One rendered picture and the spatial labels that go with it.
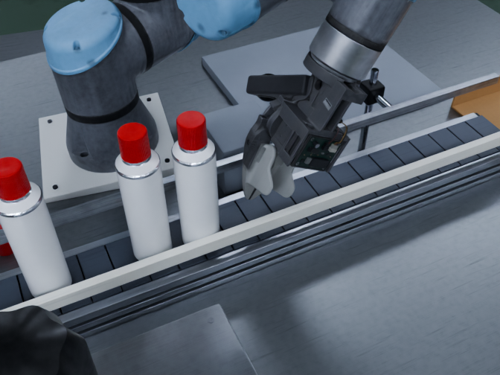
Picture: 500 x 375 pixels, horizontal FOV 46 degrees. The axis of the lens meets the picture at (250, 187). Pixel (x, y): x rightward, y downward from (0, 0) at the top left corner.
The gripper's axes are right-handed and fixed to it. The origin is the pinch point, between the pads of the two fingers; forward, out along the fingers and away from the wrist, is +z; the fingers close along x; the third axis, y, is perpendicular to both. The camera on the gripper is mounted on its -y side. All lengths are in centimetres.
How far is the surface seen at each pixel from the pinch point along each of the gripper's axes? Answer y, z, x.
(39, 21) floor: -238, 82, 46
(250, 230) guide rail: 5.0, 3.3, -0.9
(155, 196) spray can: 2.6, 1.0, -15.0
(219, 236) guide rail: 4.5, 5.0, -4.7
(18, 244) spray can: 2.1, 9.7, -28.3
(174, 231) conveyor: -1.7, 10.1, -6.5
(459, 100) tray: -12, -17, 47
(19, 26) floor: -238, 86, 37
